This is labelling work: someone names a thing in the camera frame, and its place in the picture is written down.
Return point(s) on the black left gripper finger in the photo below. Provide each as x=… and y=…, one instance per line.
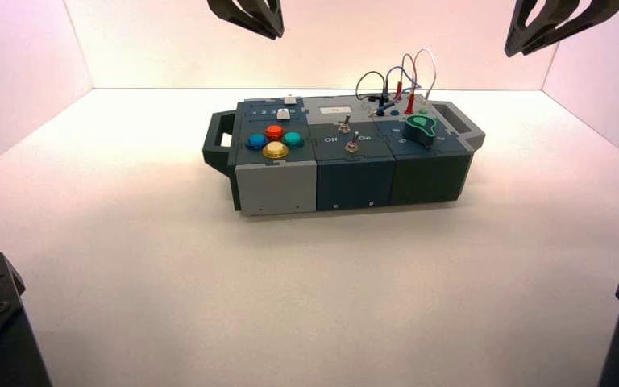
x=240, y=17
x=274, y=13

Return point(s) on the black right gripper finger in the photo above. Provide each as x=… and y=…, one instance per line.
x=582, y=24
x=518, y=33

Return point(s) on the white slider knob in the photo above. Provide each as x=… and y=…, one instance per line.
x=289, y=99
x=283, y=114

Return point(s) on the white rectangular label plate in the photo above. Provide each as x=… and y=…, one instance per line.
x=335, y=110

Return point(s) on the red round push button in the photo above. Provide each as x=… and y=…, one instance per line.
x=274, y=132

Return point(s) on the blue round push button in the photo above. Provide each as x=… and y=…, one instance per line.
x=256, y=141

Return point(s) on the teal round push button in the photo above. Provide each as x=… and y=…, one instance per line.
x=292, y=140

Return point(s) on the yellow round push button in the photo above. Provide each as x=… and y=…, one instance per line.
x=275, y=150

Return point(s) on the green rotary knob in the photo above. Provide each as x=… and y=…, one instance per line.
x=420, y=131

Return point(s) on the grey teal control box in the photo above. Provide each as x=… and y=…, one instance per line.
x=352, y=179

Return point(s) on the metal toggle switch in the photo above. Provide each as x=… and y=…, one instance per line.
x=345, y=125
x=351, y=143

